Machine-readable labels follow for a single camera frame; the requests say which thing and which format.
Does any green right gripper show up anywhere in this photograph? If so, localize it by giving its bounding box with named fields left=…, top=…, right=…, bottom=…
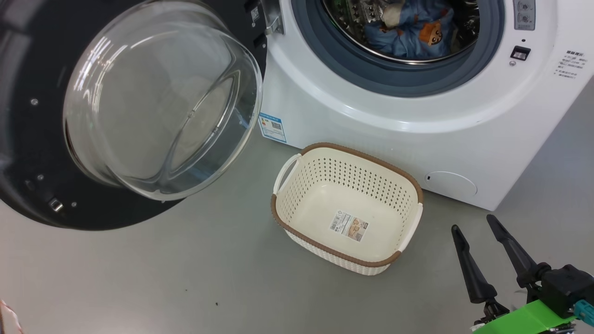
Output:
left=452, top=214, right=586, bottom=334

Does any blue bear print garment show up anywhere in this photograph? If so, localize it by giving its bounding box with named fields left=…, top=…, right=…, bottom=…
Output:
left=363, top=0, right=455, bottom=59

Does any black round glass washer door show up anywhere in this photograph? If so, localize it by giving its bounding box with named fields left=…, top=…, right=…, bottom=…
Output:
left=0, top=0, right=269, bottom=231

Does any white front-load washing machine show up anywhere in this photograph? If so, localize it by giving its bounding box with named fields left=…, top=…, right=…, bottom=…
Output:
left=258, top=0, right=594, bottom=212

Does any grey rubber door gasket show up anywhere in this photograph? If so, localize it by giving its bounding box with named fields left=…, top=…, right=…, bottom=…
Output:
left=291, top=0, right=505, bottom=98

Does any metal door hinge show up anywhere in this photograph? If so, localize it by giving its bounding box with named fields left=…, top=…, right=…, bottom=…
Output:
left=262, top=0, right=284, bottom=35

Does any white basket product label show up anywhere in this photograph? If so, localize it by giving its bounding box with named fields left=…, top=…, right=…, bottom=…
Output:
left=329, top=210, right=368, bottom=242

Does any cream basket with brown rim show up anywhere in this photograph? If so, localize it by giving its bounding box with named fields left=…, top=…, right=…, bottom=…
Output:
left=271, top=142, right=424, bottom=276

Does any black text print label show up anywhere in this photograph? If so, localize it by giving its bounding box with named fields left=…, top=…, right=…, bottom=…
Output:
left=555, top=50, right=586, bottom=80

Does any grey plate with round buttons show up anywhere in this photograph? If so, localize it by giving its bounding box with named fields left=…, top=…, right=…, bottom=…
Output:
left=513, top=0, right=536, bottom=31

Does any blue energy label sticker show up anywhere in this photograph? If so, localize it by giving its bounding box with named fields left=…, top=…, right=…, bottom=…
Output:
left=258, top=111, right=287, bottom=143

